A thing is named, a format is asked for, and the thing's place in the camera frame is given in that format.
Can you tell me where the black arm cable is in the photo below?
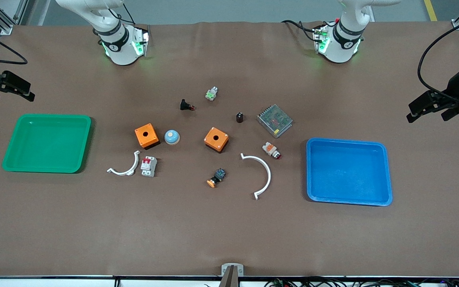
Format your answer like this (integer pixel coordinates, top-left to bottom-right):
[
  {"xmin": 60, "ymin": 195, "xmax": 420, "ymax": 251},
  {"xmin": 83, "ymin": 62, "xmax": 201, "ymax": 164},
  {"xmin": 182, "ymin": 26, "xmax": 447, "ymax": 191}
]
[
  {"xmin": 0, "ymin": 24, "xmax": 28, "ymax": 65},
  {"xmin": 417, "ymin": 14, "xmax": 459, "ymax": 105}
]

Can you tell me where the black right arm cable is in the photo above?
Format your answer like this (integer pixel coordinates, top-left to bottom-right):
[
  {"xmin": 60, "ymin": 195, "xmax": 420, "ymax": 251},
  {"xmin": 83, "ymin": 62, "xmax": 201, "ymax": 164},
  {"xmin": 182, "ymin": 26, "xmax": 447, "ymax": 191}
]
[{"xmin": 0, "ymin": 24, "xmax": 28, "ymax": 65}]

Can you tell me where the brown table mat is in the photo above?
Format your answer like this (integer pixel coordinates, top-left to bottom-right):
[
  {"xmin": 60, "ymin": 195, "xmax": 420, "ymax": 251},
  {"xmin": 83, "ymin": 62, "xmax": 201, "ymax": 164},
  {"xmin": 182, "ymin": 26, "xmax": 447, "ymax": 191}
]
[{"xmin": 0, "ymin": 21, "xmax": 459, "ymax": 278}]

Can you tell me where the blue white dome button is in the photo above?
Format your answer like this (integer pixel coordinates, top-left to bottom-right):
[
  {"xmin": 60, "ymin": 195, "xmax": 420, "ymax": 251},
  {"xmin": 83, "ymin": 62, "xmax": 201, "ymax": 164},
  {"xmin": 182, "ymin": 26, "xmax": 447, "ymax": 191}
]
[{"xmin": 164, "ymin": 130, "xmax": 181, "ymax": 146}]

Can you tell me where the metal mesh power supply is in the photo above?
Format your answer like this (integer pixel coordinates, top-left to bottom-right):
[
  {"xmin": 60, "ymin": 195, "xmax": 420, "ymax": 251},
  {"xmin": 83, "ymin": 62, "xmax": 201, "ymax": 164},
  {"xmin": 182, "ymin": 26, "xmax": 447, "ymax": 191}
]
[{"xmin": 257, "ymin": 104, "xmax": 294, "ymax": 139}]

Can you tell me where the grey table edge bracket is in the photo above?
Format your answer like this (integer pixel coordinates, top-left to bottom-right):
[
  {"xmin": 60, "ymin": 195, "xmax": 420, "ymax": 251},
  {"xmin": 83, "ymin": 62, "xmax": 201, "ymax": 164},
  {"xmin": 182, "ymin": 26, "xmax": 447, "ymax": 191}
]
[{"xmin": 221, "ymin": 263, "xmax": 245, "ymax": 287}]

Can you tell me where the black base cable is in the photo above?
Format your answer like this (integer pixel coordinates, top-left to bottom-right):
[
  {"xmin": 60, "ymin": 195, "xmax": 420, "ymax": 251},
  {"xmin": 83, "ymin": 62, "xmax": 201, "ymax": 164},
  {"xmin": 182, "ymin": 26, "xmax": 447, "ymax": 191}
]
[{"xmin": 281, "ymin": 19, "xmax": 322, "ymax": 43}]

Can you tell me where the orange mushroom push button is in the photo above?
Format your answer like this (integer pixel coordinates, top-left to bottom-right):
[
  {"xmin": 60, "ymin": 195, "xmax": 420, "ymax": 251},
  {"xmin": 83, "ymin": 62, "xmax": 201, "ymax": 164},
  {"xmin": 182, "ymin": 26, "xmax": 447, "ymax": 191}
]
[{"xmin": 207, "ymin": 168, "xmax": 227, "ymax": 189}]

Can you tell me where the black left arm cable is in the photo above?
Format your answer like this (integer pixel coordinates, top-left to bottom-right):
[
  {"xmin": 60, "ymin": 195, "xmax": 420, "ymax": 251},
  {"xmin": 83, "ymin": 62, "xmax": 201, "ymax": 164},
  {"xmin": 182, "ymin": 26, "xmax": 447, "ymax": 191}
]
[{"xmin": 417, "ymin": 14, "xmax": 459, "ymax": 105}]

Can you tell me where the blue plastic tray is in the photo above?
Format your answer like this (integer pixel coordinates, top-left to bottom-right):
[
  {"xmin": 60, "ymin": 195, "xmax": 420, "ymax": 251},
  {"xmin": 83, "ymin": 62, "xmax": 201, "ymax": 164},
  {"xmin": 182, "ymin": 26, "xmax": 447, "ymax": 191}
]
[{"xmin": 306, "ymin": 138, "xmax": 393, "ymax": 207}]

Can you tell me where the white red circuit breaker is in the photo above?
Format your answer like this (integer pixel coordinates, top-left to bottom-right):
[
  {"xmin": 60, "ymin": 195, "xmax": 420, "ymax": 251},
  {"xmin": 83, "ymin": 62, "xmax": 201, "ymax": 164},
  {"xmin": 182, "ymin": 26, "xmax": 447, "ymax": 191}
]
[{"xmin": 141, "ymin": 156, "xmax": 158, "ymax": 178}]

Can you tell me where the large white plastic arc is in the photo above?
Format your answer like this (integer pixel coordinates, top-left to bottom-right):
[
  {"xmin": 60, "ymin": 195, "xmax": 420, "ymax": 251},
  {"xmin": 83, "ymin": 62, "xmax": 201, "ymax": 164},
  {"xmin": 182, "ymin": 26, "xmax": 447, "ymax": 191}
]
[{"xmin": 240, "ymin": 153, "xmax": 272, "ymax": 201}]

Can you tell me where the small white plastic arc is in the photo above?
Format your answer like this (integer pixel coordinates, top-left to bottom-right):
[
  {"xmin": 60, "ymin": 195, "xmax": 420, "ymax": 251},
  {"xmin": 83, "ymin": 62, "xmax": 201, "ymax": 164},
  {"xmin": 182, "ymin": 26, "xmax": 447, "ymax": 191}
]
[{"xmin": 107, "ymin": 150, "xmax": 141, "ymax": 177}]

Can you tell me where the orange button box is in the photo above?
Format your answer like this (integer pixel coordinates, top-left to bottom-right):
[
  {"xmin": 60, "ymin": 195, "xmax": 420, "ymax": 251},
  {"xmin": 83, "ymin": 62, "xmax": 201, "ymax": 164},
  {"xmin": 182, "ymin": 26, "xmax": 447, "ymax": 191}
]
[
  {"xmin": 135, "ymin": 123, "xmax": 160, "ymax": 150},
  {"xmin": 204, "ymin": 127, "xmax": 230, "ymax": 153}
]

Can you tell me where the white orange indicator lamp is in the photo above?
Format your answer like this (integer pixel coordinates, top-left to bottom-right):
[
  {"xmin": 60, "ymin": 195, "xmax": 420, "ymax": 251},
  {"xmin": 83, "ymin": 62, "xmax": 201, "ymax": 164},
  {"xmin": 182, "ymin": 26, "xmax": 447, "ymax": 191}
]
[{"xmin": 262, "ymin": 142, "xmax": 282, "ymax": 161}]

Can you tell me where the black cable bundle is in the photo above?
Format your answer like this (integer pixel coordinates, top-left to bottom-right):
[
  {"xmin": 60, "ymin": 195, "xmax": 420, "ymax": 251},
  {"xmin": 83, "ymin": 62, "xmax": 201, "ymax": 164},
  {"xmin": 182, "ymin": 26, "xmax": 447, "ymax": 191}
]
[{"xmin": 263, "ymin": 277, "xmax": 459, "ymax": 287}]

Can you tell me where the green plastic tray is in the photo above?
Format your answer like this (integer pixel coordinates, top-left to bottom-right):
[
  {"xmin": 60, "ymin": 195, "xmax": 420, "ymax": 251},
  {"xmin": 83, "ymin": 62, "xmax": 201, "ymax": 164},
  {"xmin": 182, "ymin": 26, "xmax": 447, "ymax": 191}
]
[{"xmin": 2, "ymin": 114, "xmax": 92, "ymax": 174}]

